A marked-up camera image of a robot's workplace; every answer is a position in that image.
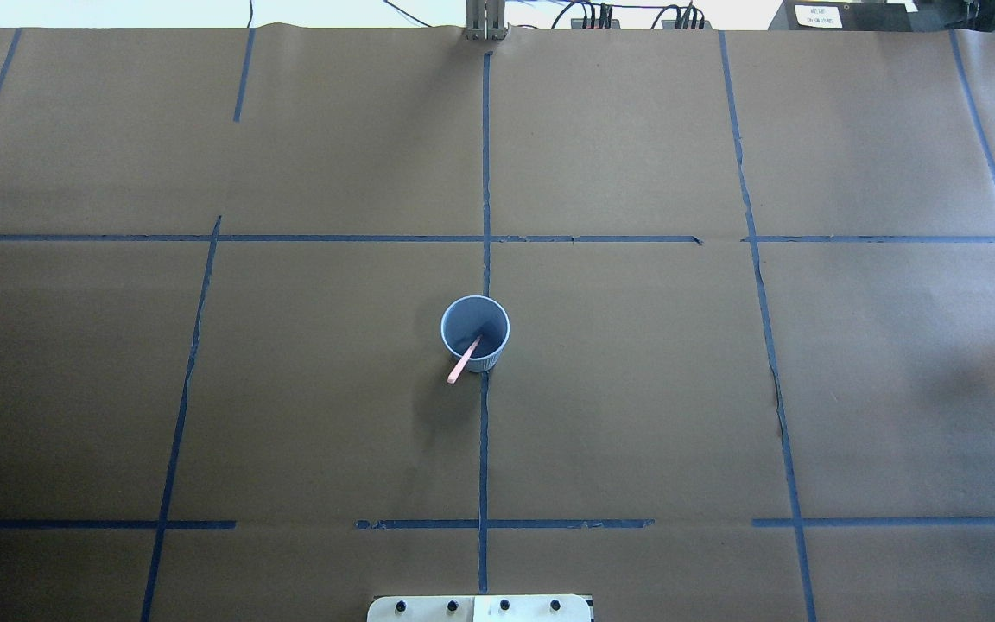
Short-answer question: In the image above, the blue ribbed plastic cup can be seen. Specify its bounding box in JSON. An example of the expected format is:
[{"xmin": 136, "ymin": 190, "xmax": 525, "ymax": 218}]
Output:
[{"xmin": 440, "ymin": 295, "xmax": 512, "ymax": 373}]

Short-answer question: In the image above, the pink chopstick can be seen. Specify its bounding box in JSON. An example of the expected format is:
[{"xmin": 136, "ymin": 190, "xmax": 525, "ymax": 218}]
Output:
[{"xmin": 446, "ymin": 334, "xmax": 482, "ymax": 384}]

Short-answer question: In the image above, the black box with white label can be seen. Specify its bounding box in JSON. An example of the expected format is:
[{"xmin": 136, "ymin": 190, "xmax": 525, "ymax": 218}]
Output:
[{"xmin": 769, "ymin": 1, "xmax": 913, "ymax": 32}]

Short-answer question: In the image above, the right black cable connector block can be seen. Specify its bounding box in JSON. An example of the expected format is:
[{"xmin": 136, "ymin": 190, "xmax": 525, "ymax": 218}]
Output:
[{"xmin": 656, "ymin": 3, "xmax": 711, "ymax": 30}]

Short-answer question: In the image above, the black cable connector block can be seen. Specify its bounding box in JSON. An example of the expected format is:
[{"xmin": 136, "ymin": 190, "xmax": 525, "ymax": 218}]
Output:
[
  {"xmin": 564, "ymin": 3, "xmax": 620, "ymax": 30},
  {"xmin": 656, "ymin": 3, "xmax": 711, "ymax": 30}
]

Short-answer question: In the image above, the left black cable connector block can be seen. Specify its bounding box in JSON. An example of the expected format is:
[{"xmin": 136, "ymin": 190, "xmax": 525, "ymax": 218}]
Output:
[{"xmin": 564, "ymin": 3, "xmax": 620, "ymax": 30}]

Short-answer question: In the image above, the aluminium frame post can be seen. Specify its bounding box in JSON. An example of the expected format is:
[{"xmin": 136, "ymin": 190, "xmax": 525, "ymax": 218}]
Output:
[{"xmin": 463, "ymin": 0, "xmax": 509, "ymax": 41}]

